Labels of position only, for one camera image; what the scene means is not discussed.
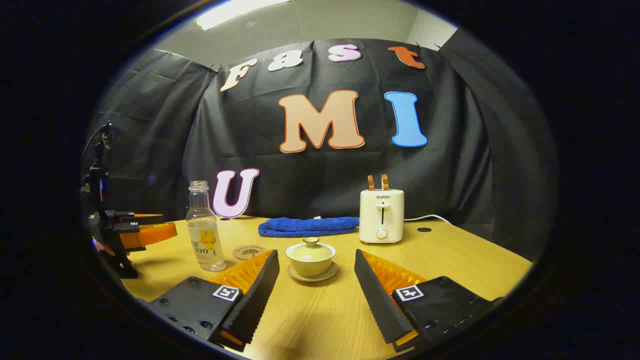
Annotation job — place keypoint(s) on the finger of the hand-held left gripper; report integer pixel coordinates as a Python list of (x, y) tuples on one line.
[(150, 235), (147, 218)]

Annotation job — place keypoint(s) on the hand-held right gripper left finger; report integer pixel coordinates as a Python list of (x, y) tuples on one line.
[(257, 295)]

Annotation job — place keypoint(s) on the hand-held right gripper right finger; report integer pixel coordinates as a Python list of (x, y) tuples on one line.
[(380, 300)]

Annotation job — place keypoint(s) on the round cork coaster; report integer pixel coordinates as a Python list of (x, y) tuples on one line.
[(247, 251)]

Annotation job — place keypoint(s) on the clear water bottle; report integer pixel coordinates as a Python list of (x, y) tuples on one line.
[(205, 240)]

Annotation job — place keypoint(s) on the cream teacup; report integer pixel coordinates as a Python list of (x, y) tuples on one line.
[(310, 267)]

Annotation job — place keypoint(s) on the cream teacup lid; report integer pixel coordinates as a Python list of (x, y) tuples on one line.
[(310, 249)]

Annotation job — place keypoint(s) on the cream saucer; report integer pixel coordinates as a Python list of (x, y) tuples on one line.
[(312, 278)]

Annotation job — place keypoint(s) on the blue towel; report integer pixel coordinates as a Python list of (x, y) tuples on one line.
[(307, 226)]

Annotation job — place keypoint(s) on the cream toaster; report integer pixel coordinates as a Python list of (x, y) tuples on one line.
[(381, 215)]

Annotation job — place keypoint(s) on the black backdrop cloth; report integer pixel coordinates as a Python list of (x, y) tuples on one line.
[(450, 165)]

